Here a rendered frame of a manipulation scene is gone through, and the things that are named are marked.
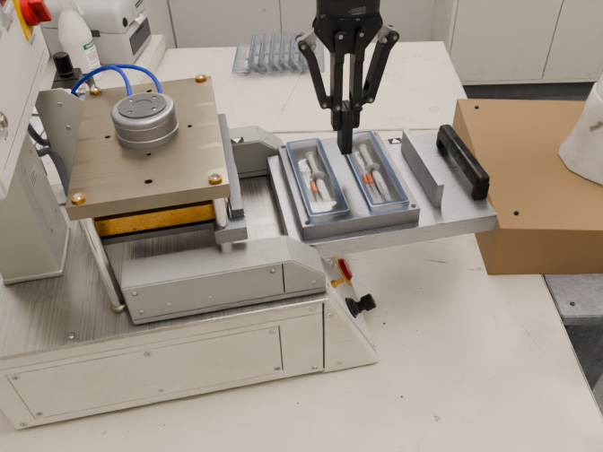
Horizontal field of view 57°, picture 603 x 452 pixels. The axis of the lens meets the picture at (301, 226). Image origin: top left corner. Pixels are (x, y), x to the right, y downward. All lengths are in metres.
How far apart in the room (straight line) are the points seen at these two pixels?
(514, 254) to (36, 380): 0.76
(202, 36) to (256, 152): 2.45
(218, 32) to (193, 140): 2.61
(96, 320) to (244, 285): 0.20
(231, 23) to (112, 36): 1.68
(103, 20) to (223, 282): 1.08
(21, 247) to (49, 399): 0.21
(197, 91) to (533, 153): 0.65
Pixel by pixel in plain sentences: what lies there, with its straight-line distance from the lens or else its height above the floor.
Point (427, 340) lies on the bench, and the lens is 0.94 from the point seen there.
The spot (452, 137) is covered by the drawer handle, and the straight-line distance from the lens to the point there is 0.90.
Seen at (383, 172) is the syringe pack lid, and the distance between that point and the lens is 0.82.
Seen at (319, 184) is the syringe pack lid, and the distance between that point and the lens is 0.80.
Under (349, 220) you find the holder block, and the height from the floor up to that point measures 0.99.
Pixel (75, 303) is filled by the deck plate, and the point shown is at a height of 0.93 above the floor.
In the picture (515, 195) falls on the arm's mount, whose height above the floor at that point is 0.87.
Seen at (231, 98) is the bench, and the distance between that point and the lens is 1.56.
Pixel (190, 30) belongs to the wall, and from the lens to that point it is 3.34.
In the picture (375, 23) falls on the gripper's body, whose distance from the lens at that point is 0.72.
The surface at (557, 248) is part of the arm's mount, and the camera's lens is 1.05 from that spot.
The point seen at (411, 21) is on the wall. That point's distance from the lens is 3.30.
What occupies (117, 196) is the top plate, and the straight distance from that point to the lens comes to 0.65.
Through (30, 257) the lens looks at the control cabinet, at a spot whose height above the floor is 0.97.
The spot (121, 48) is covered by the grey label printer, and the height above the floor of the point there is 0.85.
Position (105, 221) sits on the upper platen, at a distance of 0.71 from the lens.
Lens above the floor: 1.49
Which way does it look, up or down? 42 degrees down
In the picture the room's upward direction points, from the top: 3 degrees counter-clockwise
